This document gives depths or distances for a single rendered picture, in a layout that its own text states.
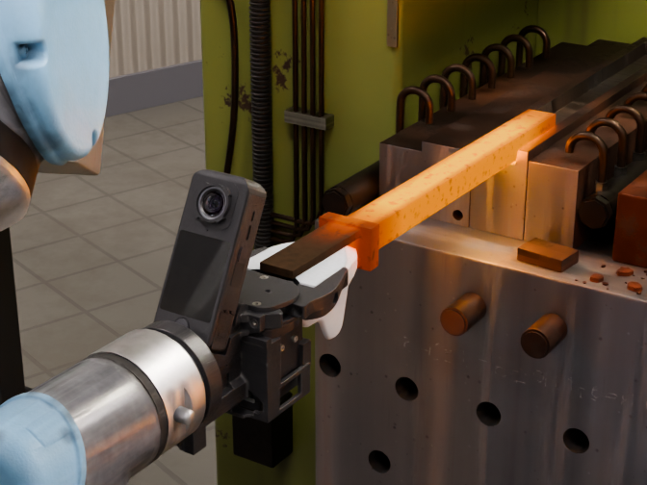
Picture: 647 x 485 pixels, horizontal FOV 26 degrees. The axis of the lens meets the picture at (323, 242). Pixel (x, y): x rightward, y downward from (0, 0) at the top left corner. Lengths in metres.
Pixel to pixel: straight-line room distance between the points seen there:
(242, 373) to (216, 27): 0.71
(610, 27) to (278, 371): 0.89
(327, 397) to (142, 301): 1.91
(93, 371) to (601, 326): 0.52
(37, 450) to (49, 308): 2.50
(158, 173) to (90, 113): 3.42
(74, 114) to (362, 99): 0.91
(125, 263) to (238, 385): 2.55
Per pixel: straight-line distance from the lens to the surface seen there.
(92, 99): 0.62
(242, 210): 0.89
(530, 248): 1.23
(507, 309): 1.24
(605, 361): 1.22
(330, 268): 0.98
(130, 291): 3.32
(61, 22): 0.59
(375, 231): 1.03
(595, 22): 1.73
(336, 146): 1.52
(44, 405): 0.80
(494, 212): 1.28
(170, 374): 0.85
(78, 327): 3.17
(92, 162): 1.40
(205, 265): 0.89
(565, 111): 1.41
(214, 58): 1.59
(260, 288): 0.94
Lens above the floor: 1.42
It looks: 24 degrees down
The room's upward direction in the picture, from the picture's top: straight up
